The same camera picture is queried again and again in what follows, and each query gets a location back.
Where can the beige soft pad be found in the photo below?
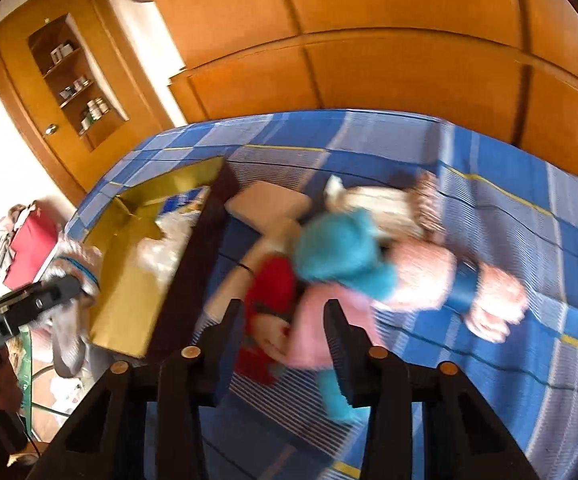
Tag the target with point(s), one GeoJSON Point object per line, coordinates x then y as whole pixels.
{"type": "Point", "coordinates": [269, 205]}

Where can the beige scrunchie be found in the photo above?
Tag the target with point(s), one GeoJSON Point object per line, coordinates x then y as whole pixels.
{"type": "Point", "coordinates": [426, 195]}

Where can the red bag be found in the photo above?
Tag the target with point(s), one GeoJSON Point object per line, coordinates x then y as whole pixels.
{"type": "Point", "coordinates": [29, 245]}

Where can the wooden wardrobe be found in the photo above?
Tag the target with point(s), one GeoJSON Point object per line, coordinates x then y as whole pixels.
{"type": "Point", "coordinates": [369, 60]}

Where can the group of jars on shelves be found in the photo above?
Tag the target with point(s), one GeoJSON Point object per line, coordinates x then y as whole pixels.
{"type": "Point", "coordinates": [94, 107]}

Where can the wooden corner shelf cabinet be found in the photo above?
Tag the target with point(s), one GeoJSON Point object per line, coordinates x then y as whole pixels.
{"type": "Point", "coordinates": [119, 60]}

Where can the teal and pink plush toy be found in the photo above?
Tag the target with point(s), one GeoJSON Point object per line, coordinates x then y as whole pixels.
{"type": "Point", "coordinates": [339, 250]}

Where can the pink washcloth roll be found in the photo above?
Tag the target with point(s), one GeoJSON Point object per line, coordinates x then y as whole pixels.
{"type": "Point", "coordinates": [424, 275]}

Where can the grey sock with blue stripe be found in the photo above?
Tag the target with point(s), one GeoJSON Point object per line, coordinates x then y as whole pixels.
{"type": "Point", "coordinates": [69, 350]}

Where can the red plush doll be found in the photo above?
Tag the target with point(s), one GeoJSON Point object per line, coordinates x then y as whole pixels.
{"type": "Point", "coordinates": [269, 285]}

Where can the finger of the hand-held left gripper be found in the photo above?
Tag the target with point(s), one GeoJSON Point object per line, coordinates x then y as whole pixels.
{"type": "Point", "coordinates": [49, 297]}

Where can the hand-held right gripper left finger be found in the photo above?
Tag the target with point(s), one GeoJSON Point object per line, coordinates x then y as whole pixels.
{"type": "Point", "coordinates": [226, 355]}

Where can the blue and white packet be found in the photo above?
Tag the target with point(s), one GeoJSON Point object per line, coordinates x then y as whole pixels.
{"type": "Point", "coordinates": [184, 202]}

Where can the blue plaid bedsheet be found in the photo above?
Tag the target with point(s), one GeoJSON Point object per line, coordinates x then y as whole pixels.
{"type": "Point", "coordinates": [519, 360]}

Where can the white plastic packet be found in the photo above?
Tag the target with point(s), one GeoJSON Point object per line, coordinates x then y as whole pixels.
{"type": "Point", "coordinates": [384, 210]}

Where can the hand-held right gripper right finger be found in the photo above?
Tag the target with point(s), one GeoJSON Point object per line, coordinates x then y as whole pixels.
{"type": "Point", "coordinates": [341, 360]}

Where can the dark box with gold lining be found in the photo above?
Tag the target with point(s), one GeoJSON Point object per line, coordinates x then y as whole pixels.
{"type": "Point", "coordinates": [129, 285]}

